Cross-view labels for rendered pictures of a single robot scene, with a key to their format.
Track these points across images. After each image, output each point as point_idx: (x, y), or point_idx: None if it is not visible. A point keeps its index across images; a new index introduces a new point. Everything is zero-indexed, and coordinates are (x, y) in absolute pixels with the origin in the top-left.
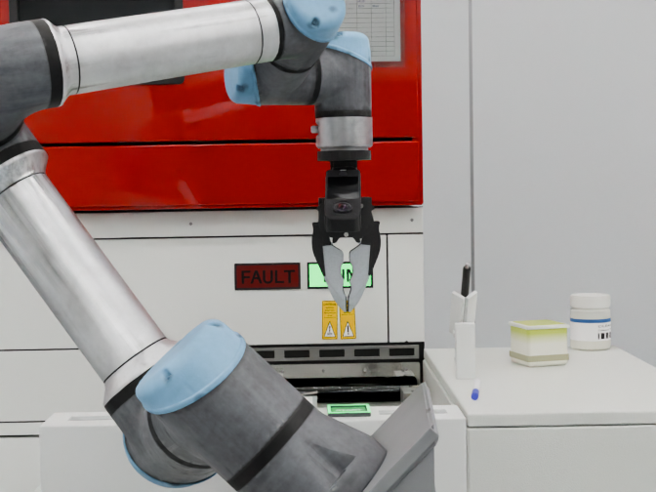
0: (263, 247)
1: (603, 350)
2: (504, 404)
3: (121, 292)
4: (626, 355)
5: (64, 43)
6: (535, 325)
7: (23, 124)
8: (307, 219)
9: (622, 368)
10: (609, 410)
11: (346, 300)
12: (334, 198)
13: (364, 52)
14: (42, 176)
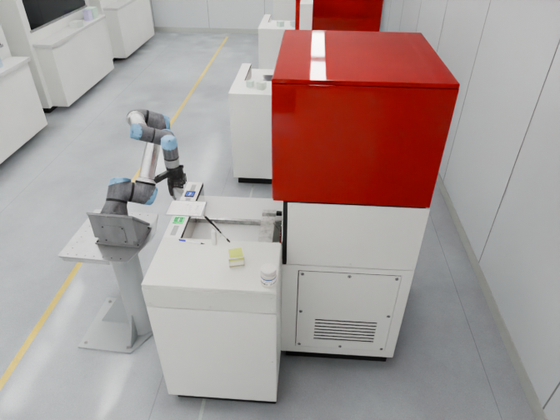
0: None
1: (261, 285)
2: (171, 244)
3: (142, 165)
4: (246, 287)
5: (128, 117)
6: (228, 250)
7: (151, 127)
8: None
9: (218, 280)
10: (152, 261)
11: None
12: (161, 173)
13: (162, 145)
14: None
